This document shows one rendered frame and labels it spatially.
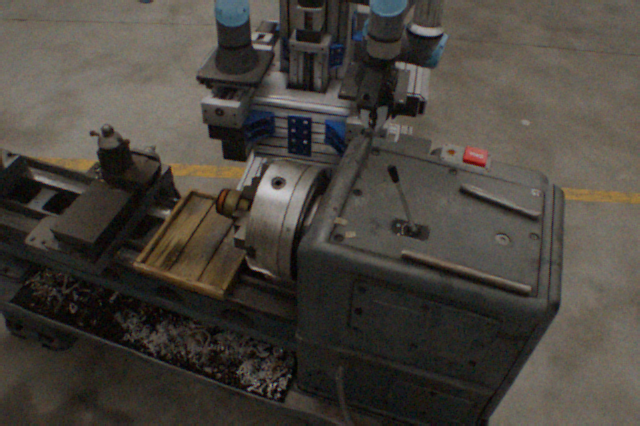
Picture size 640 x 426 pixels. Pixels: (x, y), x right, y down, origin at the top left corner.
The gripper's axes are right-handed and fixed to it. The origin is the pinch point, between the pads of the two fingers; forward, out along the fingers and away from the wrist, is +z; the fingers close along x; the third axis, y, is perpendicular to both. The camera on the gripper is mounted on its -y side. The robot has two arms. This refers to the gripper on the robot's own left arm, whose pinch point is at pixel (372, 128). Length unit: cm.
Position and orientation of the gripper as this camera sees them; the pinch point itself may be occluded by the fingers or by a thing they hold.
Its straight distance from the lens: 135.0
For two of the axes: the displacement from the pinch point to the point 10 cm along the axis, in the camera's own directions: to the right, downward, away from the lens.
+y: 3.1, -6.8, 6.7
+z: -0.4, 6.9, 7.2
